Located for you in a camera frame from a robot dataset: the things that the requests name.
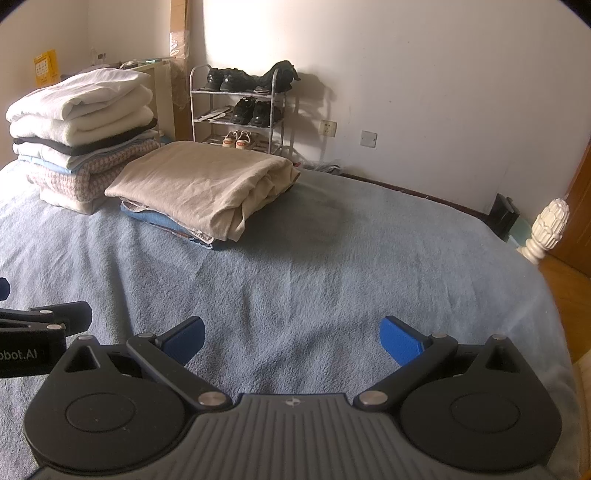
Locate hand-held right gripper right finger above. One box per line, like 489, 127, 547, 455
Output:
353, 316, 529, 411

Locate light blue cloth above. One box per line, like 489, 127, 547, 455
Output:
18, 134, 160, 175

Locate black folded cloth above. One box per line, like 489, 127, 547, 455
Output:
12, 117, 158, 158

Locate black shoe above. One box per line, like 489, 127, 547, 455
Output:
231, 98, 254, 124
250, 100, 273, 126
221, 69, 259, 93
203, 68, 227, 92

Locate black box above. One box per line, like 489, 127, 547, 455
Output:
489, 194, 522, 237

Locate beige pants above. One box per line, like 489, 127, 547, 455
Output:
105, 141, 302, 243

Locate cardboard sheet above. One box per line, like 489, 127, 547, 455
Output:
168, 0, 192, 61

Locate yellow box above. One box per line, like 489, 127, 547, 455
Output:
33, 50, 60, 86

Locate wooden door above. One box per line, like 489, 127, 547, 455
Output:
545, 138, 591, 282

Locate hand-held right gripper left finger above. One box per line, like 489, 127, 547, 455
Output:
62, 316, 234, 411

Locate white cabinet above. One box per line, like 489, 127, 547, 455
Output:
122, 58, 178, 139

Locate folded blue jeans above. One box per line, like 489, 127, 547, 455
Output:
121, 200, 218, 251

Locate cream folded blanket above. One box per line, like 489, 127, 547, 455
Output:
9, 105, 157, 147

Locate metal shoe rack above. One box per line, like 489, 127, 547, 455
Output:
190, 65, 287, 155

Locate grey bed sheet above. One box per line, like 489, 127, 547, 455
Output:
0, 164, 578, 480

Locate white folded sheet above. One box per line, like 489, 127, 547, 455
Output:
6, 69, 153, 123

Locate white folded cloth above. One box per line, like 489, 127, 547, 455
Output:
18, 141, 93, 169

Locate grey knitted cloth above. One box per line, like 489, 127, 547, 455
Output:
27, 140, 160, 206

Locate black cloth bag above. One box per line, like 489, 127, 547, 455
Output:
256, 60, 301, 94

